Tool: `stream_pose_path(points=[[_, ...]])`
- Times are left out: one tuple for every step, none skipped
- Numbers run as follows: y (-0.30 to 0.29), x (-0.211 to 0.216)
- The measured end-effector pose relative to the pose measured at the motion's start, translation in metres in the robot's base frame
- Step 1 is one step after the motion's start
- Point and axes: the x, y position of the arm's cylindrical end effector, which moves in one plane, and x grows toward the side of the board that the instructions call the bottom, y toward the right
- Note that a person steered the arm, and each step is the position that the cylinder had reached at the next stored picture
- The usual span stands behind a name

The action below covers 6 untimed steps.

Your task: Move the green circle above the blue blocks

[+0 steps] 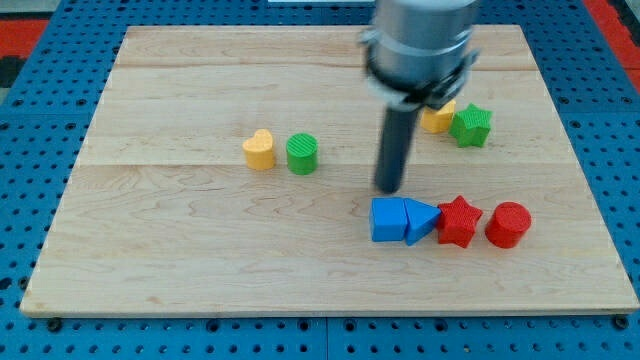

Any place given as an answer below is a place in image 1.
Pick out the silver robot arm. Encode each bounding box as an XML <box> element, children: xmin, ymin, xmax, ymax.
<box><xmin>360</xmin><ymin>0</ymin><xmax>479</xmax><ymax>112</ymax></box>

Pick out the green cylinder block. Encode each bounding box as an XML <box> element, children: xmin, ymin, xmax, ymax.
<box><xmin>286</xmin><ymin>133</ymin><xmax>318</xmax><ymax>175</ymax></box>

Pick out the yellow heart block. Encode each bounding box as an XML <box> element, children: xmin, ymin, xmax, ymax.
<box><xmin>242</xmin><ymin>129</ymin><xmax>276</xmax><ymax>171</ymax></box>

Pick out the blue cube block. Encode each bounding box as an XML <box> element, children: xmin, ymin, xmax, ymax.
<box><xmin>369</xmin><ymin>197</ymin><xmax>408</xmax><ymax>242</ymax></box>

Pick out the light wooden board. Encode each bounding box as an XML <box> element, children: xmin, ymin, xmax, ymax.
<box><xmin>21</xmin><ymin>25</ymin><xmax>639</xmax><ymax>318</ymax></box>

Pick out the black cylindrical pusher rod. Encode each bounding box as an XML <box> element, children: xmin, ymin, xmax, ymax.
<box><xmin>374</xmin><ymin>107</ymin><xmax>419</xmax><ymax>194</ymax></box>

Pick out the blue triangle block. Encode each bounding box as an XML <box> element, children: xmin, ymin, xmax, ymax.
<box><xmin>404</xmin><ymin>198</ymin><xmax>441</xmax><ymax>246</ymax></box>

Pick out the yellow hexagon block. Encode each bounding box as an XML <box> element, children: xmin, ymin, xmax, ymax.
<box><xmin>420</xmin><ymin>100</ymin><xmax>456</xmax><ymax>133</ymax></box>

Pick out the red star block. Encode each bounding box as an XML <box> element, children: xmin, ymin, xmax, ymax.
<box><xmin>436</xmin><ymin>195</ymin><xmax>483</xmax><ymax>248</ymax></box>

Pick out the green star block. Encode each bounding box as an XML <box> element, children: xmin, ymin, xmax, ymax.
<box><xmin>449</xmin><ymin>103</ymin><xmax>493</xmax><ymax>147</ymax></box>

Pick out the red cylinder block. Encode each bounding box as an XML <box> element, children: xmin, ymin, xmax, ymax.
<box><xmin>485</xmin><ymin>201</ymin><xmax>532</xmax><ymax>249</ymax></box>

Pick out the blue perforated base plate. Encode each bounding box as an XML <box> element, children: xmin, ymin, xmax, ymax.
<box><xmin>1</xmin><ymin>1</ymin><xmax>639</xmax><ymax>359</ymax></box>

